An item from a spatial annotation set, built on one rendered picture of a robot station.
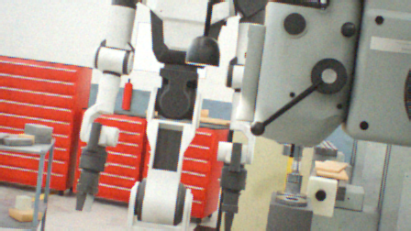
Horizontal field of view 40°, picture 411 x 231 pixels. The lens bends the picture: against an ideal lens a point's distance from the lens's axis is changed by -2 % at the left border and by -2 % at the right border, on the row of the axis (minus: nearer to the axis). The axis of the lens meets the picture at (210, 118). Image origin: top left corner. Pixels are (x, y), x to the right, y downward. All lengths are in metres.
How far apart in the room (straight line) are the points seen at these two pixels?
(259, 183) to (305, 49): 1.91
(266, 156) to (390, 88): 1.90
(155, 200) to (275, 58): 0.82
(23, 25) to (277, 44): 10.61
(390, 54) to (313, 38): 0.15
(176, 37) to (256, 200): 1.36
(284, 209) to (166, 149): 0.52
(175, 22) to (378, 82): 0.93
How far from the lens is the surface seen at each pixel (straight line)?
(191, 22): 1.89
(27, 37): 11.60
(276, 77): 1.16
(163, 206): 1.84
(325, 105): 1.15
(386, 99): 1.14
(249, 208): 3.03
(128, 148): 6.13
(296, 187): 1.71
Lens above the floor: 1.40
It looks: 3 degrees down
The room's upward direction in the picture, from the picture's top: 8 degrees clockwise
